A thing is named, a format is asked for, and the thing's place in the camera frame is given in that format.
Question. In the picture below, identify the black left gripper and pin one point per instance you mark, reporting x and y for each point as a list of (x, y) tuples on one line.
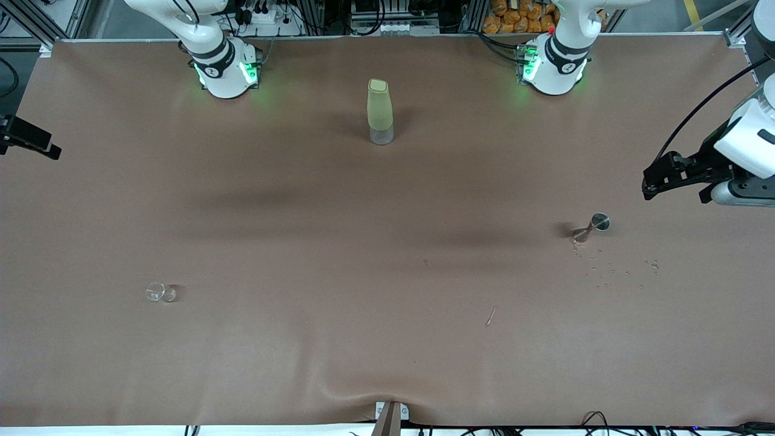
[(709, 152)]

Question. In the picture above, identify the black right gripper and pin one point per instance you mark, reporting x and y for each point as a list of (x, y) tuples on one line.
[(24, 136)]

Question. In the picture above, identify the steel hourglass jigger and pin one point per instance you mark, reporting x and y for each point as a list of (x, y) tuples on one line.
[(594, 225)]

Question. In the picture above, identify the clear glass measuring cup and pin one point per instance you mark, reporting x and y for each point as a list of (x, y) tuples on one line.
[(160, 293)]

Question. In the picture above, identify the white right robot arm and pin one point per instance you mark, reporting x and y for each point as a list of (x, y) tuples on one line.
[(224, 66)]

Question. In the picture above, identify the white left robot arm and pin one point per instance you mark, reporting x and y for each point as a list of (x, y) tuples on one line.
[(554, 66)]

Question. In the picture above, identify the spilled liquid droplets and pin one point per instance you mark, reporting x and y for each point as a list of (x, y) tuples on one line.
[(654, 264)]

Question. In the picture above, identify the orange packets pile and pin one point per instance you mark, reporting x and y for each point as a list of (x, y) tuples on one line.
[(514, 18)]

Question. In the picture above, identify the small brown twig scrap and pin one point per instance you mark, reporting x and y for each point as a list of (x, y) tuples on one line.
[(491, 316)]

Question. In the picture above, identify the white power strip with plugs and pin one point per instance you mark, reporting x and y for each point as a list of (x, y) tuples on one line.
[(266, 17)]

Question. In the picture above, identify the yellow-green frosted bottle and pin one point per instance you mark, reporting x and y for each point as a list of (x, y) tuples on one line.
[(380, 109)]

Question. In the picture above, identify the white long socket strip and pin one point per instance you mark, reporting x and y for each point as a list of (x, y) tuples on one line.
[(393, 28)]

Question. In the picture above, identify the brown table mat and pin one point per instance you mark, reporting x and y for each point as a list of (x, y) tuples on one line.
[(387, 333)]

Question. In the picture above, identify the aluminium frame profile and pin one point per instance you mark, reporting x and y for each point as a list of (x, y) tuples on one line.
[(54, 21), (742, 30)]

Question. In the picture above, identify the wooden clamp bracket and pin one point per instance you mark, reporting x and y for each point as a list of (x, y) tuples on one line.
[(389, 418)]

